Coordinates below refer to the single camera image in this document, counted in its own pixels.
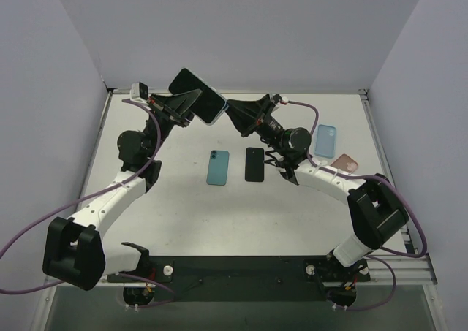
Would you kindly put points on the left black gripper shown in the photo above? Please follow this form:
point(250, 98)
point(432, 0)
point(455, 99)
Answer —
point(167, 110)

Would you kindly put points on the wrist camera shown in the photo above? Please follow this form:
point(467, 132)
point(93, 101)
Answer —
point(139, 92)
point(278, 100)

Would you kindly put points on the black phone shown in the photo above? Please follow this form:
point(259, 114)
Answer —
point(254, 165)

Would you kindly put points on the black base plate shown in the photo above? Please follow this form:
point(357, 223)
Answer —
point(246, 278)

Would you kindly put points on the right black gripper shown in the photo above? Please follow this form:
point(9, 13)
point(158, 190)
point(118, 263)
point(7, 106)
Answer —
point(257, 117)

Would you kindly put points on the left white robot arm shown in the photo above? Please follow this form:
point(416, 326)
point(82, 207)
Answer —
point(74, 251)

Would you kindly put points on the dark teal phone case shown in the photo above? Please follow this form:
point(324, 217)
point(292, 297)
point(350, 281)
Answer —
point(209, 105)

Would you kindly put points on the light blue phone case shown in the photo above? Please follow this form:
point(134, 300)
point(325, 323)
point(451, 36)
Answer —
point(325, 141)

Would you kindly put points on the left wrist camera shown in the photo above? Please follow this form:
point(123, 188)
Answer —
point(139, 92)

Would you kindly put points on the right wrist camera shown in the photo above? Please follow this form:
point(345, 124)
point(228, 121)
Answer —
point(278, 100)

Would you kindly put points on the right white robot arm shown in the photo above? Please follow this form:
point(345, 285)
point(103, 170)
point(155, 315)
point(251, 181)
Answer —
point(376, 213)

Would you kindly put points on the aluminium front rail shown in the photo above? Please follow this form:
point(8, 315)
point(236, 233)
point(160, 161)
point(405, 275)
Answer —
point(408, 271)

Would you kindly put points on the pink phone case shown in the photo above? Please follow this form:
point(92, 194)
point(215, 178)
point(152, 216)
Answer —
point(345, 163)

